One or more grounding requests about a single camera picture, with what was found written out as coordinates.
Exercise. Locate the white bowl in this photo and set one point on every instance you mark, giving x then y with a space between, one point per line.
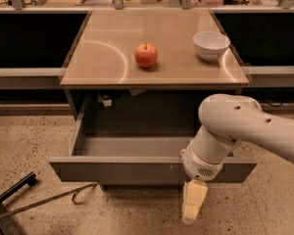
209 45

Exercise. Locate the grey drawer cabinet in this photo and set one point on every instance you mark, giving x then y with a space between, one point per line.
134 82

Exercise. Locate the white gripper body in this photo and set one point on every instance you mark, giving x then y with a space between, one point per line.
199 165

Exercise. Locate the metal rod with hook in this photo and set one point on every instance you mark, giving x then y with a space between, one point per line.
73 193

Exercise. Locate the grey top drawer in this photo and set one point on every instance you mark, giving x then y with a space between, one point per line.
135 141

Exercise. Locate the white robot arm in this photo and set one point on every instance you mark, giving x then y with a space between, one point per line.
227 120

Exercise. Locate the red apple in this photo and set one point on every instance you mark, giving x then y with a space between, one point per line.
146 55

